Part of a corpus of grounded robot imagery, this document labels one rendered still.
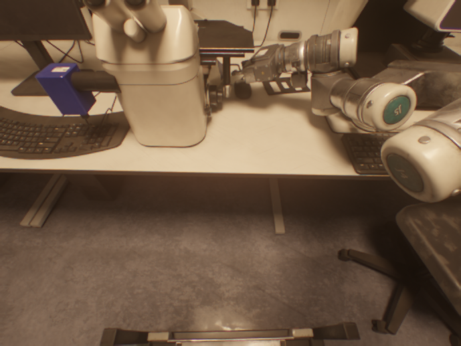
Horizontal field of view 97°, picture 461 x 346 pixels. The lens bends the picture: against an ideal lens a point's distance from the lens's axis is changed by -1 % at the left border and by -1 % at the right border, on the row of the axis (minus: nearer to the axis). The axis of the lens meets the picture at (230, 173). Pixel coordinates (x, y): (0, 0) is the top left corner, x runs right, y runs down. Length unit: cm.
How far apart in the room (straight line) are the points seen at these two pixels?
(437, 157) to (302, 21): 105
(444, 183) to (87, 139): 73
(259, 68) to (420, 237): 77
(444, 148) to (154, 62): 45
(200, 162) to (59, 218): 124
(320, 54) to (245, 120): 26
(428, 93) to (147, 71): 51
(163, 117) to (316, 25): 96
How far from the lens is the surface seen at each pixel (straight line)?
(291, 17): 126
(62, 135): 76
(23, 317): 151
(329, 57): 59
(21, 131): 85
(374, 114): 44
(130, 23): 47
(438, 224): 105
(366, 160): 63
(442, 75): 48
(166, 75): 47
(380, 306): 136
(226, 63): 70
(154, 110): 53
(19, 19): 94
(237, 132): 63
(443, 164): 31
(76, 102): 58
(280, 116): 70
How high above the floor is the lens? 116
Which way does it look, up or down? 51 degrees down
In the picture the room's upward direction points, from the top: straight up
